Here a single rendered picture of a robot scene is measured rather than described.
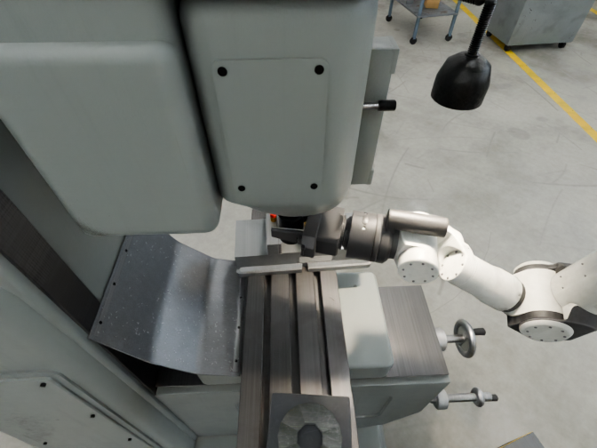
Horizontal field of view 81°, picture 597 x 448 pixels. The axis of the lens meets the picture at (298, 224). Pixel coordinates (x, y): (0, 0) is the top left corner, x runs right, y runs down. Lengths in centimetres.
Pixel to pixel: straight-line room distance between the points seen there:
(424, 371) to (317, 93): 84
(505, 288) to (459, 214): 188
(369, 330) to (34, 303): 72
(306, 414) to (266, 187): 33
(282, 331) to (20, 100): 63
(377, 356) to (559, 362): 140
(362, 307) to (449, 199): 177
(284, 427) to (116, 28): 51
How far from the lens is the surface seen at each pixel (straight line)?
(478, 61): 55
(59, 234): 67
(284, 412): 59
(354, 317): 98
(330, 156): 43
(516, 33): 501
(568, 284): 73
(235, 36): 36
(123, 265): 83
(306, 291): 88
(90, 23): 37
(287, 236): 63
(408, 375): 105
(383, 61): 46
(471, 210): 264
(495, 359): 207
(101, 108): 40
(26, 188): 62
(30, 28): 40
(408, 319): 111
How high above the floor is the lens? 172
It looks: 49 degrees down
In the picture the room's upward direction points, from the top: straight up
